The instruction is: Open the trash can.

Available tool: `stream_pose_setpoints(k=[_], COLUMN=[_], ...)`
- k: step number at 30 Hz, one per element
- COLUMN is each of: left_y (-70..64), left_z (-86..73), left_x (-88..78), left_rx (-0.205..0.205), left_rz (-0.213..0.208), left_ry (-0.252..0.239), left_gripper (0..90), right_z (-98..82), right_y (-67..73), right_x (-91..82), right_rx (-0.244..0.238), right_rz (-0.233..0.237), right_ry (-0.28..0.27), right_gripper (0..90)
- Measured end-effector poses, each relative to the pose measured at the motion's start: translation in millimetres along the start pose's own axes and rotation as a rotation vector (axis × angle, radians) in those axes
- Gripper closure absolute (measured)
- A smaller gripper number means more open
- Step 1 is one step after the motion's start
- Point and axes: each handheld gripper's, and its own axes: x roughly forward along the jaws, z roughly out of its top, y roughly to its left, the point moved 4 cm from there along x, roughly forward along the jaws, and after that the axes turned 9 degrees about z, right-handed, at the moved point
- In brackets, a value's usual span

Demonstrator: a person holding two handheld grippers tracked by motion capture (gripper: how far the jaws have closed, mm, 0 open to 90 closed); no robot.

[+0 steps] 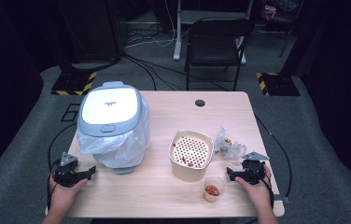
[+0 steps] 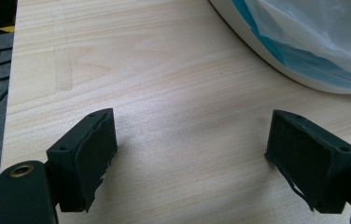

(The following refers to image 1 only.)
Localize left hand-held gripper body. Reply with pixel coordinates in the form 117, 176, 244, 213
52, 151, 82, 189

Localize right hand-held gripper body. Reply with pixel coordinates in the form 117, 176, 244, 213
240, 151, 271, 186

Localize clear plastic cup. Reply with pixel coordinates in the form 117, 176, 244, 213
203, 175, 226, 203

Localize person's left hand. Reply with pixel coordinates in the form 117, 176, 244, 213
48, 172, 90, 216

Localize person's right hand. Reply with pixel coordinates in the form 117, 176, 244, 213
234, 163, 274, 213

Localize crumpled clear plastic wrapper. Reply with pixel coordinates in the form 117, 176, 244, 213
214, 125, 247, 161

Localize tea dregs with red berries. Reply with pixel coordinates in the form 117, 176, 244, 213
205, 185, 220, 197

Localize white plastic bin liner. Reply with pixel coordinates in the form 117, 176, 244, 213
76, 94, 151, 170

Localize beige container with perforated strainer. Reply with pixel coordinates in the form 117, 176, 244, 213
167, 129, 215, 183

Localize black folding chair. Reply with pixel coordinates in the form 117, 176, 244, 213
184, 17, 256, 92

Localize large black cabinet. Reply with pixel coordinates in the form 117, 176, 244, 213
54, 0, 125, 63

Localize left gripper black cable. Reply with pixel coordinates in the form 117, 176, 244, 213
46, 122, 78, 213

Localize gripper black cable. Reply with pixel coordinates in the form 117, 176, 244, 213
46, 122, 78, 213
253, 114, 293, 200

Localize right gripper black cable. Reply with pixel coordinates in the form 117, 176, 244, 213
253, 114, 293, 200

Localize black yellow striped base plate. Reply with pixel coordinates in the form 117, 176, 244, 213
255, 72, 302, 97
50, 71, 98, 97

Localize black floor cables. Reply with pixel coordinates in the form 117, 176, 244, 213
121, 50, 229, 92

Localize white floor cables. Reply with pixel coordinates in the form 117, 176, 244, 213
124, 0, 178, 49

